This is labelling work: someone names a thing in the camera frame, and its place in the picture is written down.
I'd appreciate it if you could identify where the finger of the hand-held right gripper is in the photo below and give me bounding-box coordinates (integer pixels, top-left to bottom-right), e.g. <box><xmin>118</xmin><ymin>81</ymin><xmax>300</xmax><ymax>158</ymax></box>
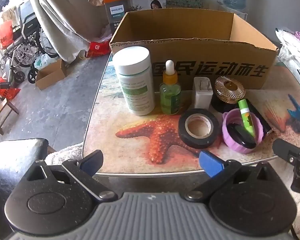
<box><xmin>272</xmin><ymin>138</ymin><xmax>300</xmax><ymax>194</ymax></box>

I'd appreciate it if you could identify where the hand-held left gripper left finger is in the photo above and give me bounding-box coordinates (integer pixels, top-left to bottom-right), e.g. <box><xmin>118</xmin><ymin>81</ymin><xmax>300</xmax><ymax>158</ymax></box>
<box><xmin>27</xmin><ymin>149</ymin><xmax>118</xmax><ymax>203</ymax></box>

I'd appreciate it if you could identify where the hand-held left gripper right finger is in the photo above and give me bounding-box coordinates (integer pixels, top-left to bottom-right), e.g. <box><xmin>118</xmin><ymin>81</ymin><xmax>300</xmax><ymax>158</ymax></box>
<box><xmin>184</xmin><ymin>150</ymin><xmax>274</xmax><ymax>203</ymax></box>

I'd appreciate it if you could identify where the pink plastic lid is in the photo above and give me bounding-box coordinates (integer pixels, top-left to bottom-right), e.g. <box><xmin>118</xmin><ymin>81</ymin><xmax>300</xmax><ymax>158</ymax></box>
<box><xmin>222</xmin><ymin>108</ymin><xmax>265</xmax><ymax>154</ymax></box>

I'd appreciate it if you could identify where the black oval object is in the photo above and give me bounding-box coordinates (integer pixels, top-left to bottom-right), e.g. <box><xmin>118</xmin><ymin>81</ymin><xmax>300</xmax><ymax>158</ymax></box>
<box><xmin>226</xmin><ymin>124</ymin><xmax>257</xmax><ymax>149</ymax></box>

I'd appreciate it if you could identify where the black tape roll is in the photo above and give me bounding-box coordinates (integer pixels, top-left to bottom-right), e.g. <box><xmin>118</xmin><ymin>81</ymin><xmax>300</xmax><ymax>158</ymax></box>
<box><xmin>178</xmin><ymin>108</ymin><xmax>220</xmax><ymax>149</ymax></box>

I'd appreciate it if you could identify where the green lip balm tube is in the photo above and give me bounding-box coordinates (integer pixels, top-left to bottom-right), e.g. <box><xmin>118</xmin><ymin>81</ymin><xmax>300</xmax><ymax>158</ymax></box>
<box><xmin>237</xmin><ymin>99</ymin><xmax>255</xmax><ymax>137</ymax></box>

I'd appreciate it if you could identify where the white charger plug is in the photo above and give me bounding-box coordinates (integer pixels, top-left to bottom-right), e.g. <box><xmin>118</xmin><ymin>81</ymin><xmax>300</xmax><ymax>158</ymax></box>
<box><xmin>192</xmin><ymin>77</ymin><xmax>214</xmax><ymax>110</ymax></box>

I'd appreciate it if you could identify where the black jar with gold lid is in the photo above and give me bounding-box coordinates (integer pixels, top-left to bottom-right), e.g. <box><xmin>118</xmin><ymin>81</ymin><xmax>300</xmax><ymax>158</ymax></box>
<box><xmin>210</xmin><ymin>76</ymin><xmax>246</xmax><ymax>114</ymax></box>

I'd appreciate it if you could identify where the large printed cardboard box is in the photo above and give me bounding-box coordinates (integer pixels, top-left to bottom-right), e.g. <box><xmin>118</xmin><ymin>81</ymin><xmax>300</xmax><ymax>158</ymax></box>
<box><xmin>109</xmin><ymin>8</ymin><xmax>280</xmax><ymax>90</ymax></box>

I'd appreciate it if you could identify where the green dropper bottle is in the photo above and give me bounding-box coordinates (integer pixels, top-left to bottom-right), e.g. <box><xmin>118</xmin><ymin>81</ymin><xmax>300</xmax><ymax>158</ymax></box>
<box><xmin>159</xmin><ymin>60</ymin><xmax>182</xmax><ymax>115</ymax></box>

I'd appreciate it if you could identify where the white jar with white lid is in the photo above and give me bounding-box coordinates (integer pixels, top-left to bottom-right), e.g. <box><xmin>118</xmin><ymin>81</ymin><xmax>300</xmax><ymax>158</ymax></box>
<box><xmin>112</xmin><ymin>47</ymin><xmax>155</xmax><ymax>116</ymax></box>

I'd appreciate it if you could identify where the small open cardboard box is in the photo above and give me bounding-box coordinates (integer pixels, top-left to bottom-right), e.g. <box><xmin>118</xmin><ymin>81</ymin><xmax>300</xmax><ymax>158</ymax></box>
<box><xmin>35</xmin><ymin>59</ymin><xmax>70</xmax><ymax>90</ymax></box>

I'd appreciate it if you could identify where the white wrapped bedding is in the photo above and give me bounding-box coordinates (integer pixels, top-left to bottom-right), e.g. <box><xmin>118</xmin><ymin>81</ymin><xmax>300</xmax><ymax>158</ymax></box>
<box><xmin>275</xmin><ymin>27</ymin><xmax>300</xmax><ymax>83</ymax></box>

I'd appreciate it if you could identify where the wooden stool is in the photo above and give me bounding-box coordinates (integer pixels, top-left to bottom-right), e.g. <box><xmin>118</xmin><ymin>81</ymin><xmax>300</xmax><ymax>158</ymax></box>
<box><xmin>0</xmin><ymin>97</ymin><xmax>19</xmax><ymax>135</ymax></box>

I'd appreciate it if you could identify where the red plastic bag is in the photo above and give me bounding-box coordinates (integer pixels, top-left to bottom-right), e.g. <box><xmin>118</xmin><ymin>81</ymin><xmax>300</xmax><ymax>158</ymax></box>
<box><xmin>0</xmin><ymin>76</ymin><xmax>20</xmax><ymax>102</ymax></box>

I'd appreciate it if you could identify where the wheelchair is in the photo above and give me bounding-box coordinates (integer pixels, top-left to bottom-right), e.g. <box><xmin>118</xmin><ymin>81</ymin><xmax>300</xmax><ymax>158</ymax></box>
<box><xmin>2</xmin><ymin>1</ymin><xmax>60</xmax><ymax>84</ymax></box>

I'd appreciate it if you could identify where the white water dispenser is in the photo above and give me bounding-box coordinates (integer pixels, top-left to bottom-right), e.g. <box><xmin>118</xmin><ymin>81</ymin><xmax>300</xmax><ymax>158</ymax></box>
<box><xmin>217</xmin><ymin>1</ymin><xmax>248</xmax><ymax>20</ymax></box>

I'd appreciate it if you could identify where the beige curtain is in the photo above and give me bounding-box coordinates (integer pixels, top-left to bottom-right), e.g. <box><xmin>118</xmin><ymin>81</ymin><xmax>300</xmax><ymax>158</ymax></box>
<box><xmin>27</xmin><ymin>0</ymin><xmax>108</xmax><ymax>64</ymax></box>

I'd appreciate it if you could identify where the orange bag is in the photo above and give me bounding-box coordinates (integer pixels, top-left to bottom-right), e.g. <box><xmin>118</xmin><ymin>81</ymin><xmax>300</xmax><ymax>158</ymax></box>
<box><xmin>0</xmin><ymin>20</ymin><xmax>14</xmax><ymax>49</ymax></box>

